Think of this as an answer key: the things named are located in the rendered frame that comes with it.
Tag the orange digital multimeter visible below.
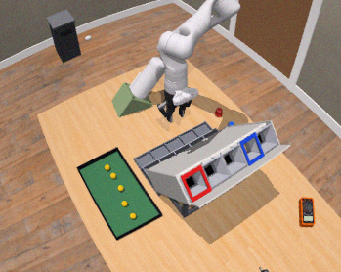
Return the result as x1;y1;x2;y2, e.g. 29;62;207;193
299;197;315;227

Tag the blue square frame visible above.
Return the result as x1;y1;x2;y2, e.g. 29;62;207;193
239;132;264;166

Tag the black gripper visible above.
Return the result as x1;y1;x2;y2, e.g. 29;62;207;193
157;89;192;123

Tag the red rectangular frame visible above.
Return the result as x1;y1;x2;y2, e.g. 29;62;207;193
180;165;212;202

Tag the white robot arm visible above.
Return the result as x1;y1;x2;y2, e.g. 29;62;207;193
129;0;241;106

